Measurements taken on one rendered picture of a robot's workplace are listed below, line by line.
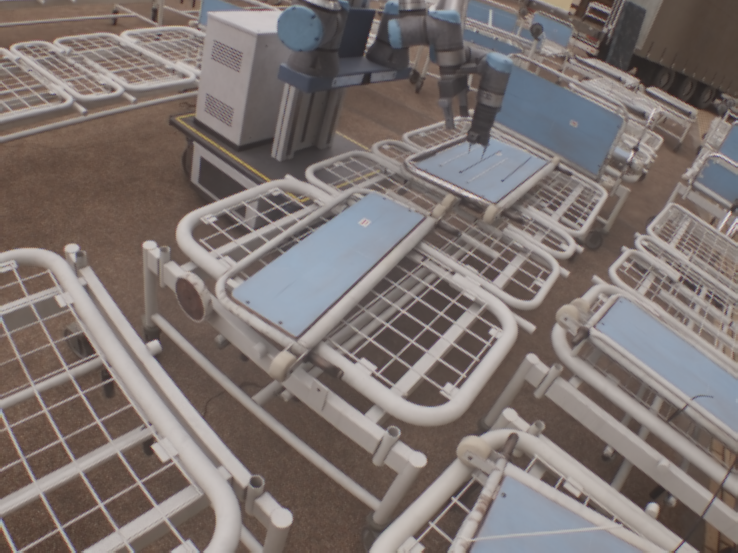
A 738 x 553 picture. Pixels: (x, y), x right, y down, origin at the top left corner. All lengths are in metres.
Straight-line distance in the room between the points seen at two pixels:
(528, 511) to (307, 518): 0.67
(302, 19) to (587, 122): 1.63
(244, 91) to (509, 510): 1.74
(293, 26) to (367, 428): 1.14
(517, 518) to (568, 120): 2.14
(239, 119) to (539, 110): 1.52
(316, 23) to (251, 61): 0.55
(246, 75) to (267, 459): 1.41
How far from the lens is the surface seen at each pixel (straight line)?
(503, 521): 0.92
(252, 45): 2.03
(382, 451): 1.07
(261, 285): 1.17
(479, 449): 0.97
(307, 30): 1.56
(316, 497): 1.46
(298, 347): 1.05
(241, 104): 2.11
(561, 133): 2.72
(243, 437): 1.53
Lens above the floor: 1.29
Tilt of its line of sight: 33 degrees down
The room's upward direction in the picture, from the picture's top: 19 degrees clockwise
